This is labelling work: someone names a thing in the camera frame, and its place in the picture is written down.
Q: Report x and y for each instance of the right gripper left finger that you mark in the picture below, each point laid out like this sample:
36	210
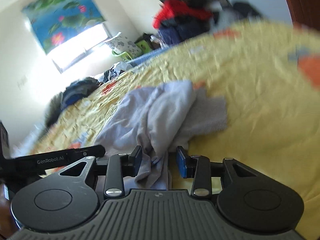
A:
115	168

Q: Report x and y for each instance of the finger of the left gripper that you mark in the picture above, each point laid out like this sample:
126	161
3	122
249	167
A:
38	163

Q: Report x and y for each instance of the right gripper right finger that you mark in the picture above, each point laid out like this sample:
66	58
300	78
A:
201	169

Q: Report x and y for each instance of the lavender knit top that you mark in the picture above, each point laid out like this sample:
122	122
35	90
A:
159	119

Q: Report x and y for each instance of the dark folded clothes pile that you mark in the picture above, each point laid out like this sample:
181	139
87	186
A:
76	91

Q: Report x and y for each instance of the large clothes pile red jacket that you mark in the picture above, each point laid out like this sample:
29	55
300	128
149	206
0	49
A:
180	20

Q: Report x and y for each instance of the crumpled white patterned garment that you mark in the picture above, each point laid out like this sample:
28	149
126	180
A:
117	69

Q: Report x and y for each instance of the blue knit blanket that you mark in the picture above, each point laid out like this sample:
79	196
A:
145	57

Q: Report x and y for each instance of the yellow floral carrot quilt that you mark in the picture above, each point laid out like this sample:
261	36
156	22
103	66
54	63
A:
268	73

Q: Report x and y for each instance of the green plastic chair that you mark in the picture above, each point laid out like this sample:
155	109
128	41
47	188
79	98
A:
129	50

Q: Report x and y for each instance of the floral white pillow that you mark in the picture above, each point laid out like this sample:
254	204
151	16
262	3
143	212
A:
111	42

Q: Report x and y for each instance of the lotus print window blind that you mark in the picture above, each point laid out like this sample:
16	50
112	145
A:
54	22

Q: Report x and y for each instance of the brown wooden door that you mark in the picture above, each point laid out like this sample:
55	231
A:
304	12

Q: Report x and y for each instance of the white wall switch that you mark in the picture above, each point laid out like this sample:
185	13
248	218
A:
21	82

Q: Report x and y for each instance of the window with metal frame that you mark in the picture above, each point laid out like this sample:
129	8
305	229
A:
79	47

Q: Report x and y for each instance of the black bag by wall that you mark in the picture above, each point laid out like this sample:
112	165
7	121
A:
246	10

